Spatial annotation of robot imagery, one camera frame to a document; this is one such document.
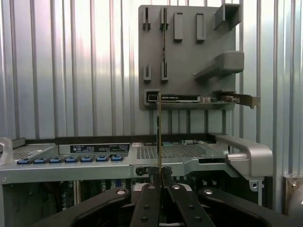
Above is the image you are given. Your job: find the graphics card with metal bracket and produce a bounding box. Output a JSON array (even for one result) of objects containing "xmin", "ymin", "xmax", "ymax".
[{"xmin": 146, "ymin": 93, "xmax": 261, "ymax": 111}]

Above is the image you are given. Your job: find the open grey PC case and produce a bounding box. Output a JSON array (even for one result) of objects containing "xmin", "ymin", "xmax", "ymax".
[{"xmin": 0, "ymin": 133, "xmax": 275, "ymax": 227}]

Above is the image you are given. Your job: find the grey plastic parts rack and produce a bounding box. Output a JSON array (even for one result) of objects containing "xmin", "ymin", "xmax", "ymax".
[{"xmin": 138, "ymin": 3, "xmax": 245, "ymax": 112}]

